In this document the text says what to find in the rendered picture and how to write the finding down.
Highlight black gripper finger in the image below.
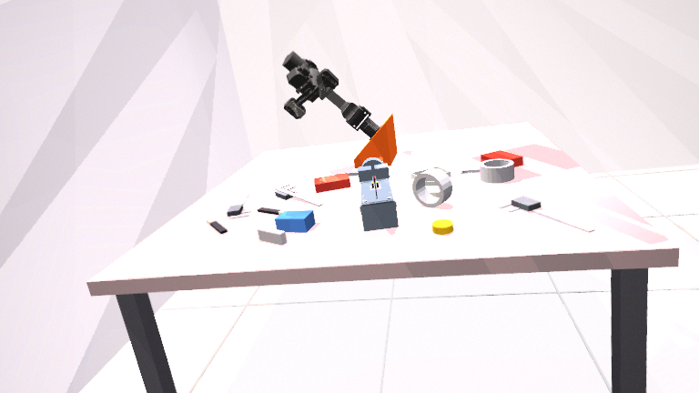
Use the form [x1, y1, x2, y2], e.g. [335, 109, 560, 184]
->
[287, 101, 306, 119]
[316, 75, 336, 100]

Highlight yellow short cylinder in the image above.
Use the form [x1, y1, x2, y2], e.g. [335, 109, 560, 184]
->
[431, 219, 453, 235]

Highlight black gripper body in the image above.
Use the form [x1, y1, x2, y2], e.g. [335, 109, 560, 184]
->
[284, 68, 339, 119]

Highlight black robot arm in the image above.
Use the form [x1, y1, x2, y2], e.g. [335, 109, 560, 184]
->
[283, 50, 382, 140]

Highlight grey hollow cylinder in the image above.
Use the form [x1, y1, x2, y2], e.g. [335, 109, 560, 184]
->
[480, 159, 514, 184]
[412, 168, 452, 207]

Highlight blue block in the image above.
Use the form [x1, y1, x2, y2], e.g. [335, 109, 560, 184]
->
[275, 210, 316, 233]

